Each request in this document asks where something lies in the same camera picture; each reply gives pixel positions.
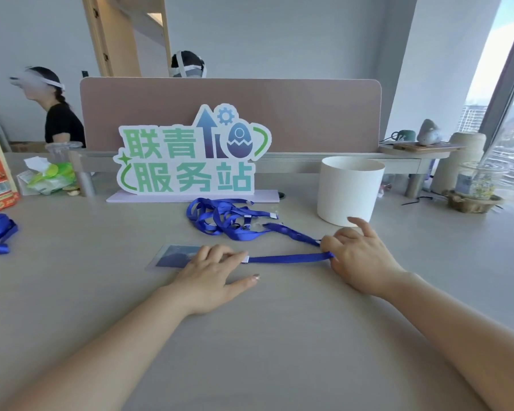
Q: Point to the grey bird figurine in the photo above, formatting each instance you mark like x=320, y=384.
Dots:
x=428, y=133

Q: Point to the green white plastic bag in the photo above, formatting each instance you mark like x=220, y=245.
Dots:
x=51, y=177

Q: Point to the wooden door frame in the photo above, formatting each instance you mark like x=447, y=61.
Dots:
x=100, y=38

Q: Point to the lavender sign base board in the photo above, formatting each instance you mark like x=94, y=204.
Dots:
x=265, y=195

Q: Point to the white cylindrical container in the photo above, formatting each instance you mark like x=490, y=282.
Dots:
x=349, y=192

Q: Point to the person's left thumb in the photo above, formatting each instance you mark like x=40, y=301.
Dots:
x=242, y=284

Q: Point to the glass jar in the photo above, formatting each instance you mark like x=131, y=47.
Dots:
x=479, y=179

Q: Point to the person's right forearm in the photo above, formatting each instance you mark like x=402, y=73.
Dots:
x=462, y=333

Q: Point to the clear plastic cup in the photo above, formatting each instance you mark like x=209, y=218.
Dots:
x=62, y=151

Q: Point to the person's left hand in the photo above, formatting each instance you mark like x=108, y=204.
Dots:
x=203, y=286

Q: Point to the person's right hand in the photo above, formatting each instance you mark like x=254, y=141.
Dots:
x=364, y=265

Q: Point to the white green cutout sign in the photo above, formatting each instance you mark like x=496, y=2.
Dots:
x=188, y=166

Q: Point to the person's right thumb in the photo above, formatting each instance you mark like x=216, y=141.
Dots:
x=337, y=264

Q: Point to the beige cylinder post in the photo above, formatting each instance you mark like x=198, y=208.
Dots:
x=458, y=162

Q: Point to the person's left middle finger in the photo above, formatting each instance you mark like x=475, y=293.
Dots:
x=218, y=252

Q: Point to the person's left forearm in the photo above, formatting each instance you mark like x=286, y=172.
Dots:
x=102, y=359

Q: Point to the pink desk divider panel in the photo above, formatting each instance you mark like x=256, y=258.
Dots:
x=308, y=115

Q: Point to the grey window frame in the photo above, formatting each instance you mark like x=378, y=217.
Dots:
x=503, y=85

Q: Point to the cardboard box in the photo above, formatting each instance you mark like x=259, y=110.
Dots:
x=28, y=146

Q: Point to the green mug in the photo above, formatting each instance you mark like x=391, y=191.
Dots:
x=406, y=135

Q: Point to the wooden flat tray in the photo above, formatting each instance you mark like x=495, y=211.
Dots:
x=428, y=146

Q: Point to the person's right little finger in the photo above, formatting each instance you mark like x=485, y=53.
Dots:
x=363, y=226

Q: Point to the clear badge holder blue card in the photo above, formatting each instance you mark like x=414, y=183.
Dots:
x=173, y=256

